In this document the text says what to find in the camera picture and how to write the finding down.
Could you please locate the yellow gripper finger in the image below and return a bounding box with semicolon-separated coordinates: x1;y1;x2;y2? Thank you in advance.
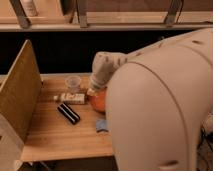
87;88;95;96

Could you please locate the black striped eraser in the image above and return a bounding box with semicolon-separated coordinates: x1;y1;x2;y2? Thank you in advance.
57;103;80;125

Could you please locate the blue sponge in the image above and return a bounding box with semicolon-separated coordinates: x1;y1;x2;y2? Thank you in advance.
96;119;108;132

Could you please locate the small white labelled bottle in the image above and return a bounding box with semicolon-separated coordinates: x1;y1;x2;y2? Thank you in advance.
53;93;85;104

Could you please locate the left wooden side panel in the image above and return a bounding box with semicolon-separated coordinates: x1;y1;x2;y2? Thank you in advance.
0;40;42;171

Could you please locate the wooden shelf rack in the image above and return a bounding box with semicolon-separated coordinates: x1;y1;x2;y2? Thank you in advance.
0;0;213;32

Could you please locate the clear plastic cup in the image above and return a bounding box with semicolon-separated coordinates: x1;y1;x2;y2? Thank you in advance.
65;75;81;93

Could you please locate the orange bowl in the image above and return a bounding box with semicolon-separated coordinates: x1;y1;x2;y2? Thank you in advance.
88;89;106;113

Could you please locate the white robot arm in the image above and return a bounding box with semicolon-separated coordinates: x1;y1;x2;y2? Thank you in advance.
88;28;213;171

